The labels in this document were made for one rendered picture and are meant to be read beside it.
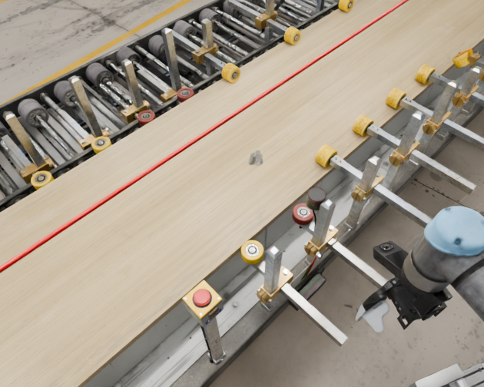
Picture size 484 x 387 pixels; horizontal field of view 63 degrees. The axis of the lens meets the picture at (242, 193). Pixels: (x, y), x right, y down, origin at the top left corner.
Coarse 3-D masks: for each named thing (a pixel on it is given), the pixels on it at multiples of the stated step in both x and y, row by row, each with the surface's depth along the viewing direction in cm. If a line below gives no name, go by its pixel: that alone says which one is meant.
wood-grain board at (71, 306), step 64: (384, 0) 238; (448, 0) 237; (256, 64) 202; (320, 64) 201; (384, 64) 200; (448, 64) 199; (192, 128) 175; (256, 128) 175; (320, 128) 174; (64, 192) 155; (128, 192) 155; (192, 192) 154; (256, 192) 154; (0, 256) 139; (64, 256) 138; (128, 256) 138; (192, 256) 137; (0, 320) 125; (64, 320) 125; (128, 320) 124; (0, 384) 114; (64, 384) 114
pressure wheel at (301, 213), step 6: (300, 204) 149; (306, 204) 149; (294, 210) 147; (300, 210) 148; (306, 210) 148; (312, 210) 147; (294, 216) 146; (300, 216) 146; (306, 216) 146; (312, 216) 146; (300, 222) 146; (306, 222) 146; (300, 228) 155
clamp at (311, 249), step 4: (328, 232) 146; (332, 232) 146; (336, 232) 146; (328, 236) 145; (332, 236) 145; (328, 240) 144; (308, 244) 144; (312, 244) 143; (324, 244) 143; (304, 248) 145; (308, 248) 142; (312, 248) 142; (316, 248) 142; (320, 248) 142; (324, 248) 147; (308, 252) 144; (312, 252) 142; (316, 252) 142; (320, 252) 146; (312, 256) 144
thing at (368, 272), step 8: (312, 224) 149; (312, 232) 148; (336, 248) 143; (344, 248) 143; (344, 256) 141; (352, 256) 141; (352, 264) 140; (360, 264) 139; (360, 272) 139; (368, 272) 137; (376, 280) 135; (384, 280) 135
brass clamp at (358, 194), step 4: (380, 176) 148; (376, 180) 147; (380, 180) 147; (376, 184) 146; (380, 184) 151; (356, 188) 146; (360, 188) 145; (372, 188) 145; (352, 192) 146; (356, 192) 144; (360, 192) 144; (364, 192) 144; (368, 192) 144; (372, 192) 148; (352, 196) 147; (356, 196) 146; (360, 196) 144; (364, 196) 144; (368, 196) 148; (356, 200) 147; (360, 200) 145; (364, 200) 145
